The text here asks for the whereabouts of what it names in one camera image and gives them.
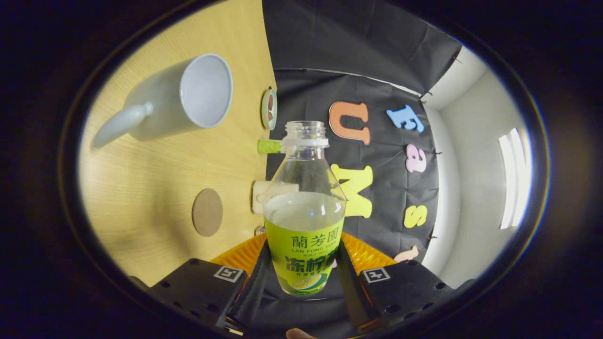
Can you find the white cup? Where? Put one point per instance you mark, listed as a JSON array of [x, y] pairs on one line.
[[165, 108]]

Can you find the ceiling light panel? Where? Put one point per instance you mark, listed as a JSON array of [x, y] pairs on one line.
[[516, 179]]

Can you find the wooden table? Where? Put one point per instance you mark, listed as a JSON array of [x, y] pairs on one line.
[[150, 188]]

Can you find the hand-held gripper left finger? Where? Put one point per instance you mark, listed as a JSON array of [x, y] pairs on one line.
[[254, 294]]

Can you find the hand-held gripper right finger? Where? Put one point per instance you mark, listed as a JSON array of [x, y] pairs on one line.
[[351, 294]]

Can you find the pale green plate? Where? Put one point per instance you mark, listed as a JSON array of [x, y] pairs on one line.
[[265, 110]]

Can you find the cream toaster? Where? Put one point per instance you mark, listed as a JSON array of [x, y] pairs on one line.
[[259, 197]]

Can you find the slim white green bottle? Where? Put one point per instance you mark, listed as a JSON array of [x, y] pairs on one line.
[[268, 146]]

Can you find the green label juice bottle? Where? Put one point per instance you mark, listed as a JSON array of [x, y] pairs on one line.
[[304, 245]]

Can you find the round brown coaster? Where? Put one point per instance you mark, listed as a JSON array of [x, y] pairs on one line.
[[207, 213]]

